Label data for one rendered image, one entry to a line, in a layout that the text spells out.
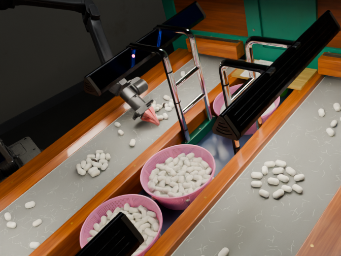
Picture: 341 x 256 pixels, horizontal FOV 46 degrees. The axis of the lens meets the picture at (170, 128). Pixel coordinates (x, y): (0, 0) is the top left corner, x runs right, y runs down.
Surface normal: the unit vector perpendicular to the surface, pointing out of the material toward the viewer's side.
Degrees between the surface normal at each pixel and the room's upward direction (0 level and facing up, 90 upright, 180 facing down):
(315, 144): 0
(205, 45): 90
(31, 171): 0
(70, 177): 0
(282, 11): 90
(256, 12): 90
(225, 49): 90
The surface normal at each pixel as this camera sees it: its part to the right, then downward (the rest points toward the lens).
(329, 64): -0.63, 0.58
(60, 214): -0.23, -0.78
